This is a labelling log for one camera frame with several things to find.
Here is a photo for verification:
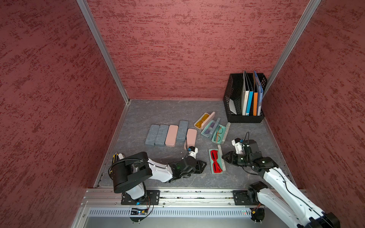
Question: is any grey case with black glasses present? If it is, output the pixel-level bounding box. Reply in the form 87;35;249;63
155;124;169;146

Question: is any pink case with tortoise sunglasses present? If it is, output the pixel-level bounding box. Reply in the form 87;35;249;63
165;125;179;147

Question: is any aluminium corner post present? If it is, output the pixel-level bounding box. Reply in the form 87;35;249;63
263;0;321;96
77;0;130;105

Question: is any case with clear yellow glasses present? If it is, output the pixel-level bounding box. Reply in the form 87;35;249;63
176;120;189;141

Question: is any cyan book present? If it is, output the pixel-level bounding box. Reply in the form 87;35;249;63
246;75;254;116

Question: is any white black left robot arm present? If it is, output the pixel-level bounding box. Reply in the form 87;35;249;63
108;147;207;201

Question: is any white book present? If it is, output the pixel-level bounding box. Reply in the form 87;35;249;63
241;71;249;116

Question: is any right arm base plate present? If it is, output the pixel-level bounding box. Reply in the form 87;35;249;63
232;190;259;206

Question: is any aluminium front rail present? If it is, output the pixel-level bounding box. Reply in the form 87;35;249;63
72;188;287;228

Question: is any grey case with orange glasses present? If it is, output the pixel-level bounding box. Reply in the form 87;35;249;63
211;123;231;144

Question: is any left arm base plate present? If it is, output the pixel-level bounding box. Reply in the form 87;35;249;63
121;190;161;206

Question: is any pink case with black glasses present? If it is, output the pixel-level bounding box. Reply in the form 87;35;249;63
184;129;197;150

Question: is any black mesh file holder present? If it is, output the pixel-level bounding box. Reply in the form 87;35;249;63
223;72;267;124

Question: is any blue book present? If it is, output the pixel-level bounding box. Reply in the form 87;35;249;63
254;71;264;116

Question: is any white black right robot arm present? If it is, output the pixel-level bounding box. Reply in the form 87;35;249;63
222;138;341;228

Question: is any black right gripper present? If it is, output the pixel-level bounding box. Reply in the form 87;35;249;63
221;150;252;166

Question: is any pink case with yellow glasses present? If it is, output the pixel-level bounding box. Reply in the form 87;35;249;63
194;112;216;130

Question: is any aluminium corner post left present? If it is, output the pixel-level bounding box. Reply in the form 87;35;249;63
77;0;130;105

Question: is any orange book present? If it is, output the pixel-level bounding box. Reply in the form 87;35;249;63
252;72;258;116

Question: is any grey case with purple glasses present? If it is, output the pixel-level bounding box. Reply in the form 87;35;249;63
201;118;221;139

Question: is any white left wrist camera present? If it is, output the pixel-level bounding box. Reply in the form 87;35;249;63
188;146;198;159

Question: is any aluminium corner post right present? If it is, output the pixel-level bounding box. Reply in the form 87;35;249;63
263;0;321;96

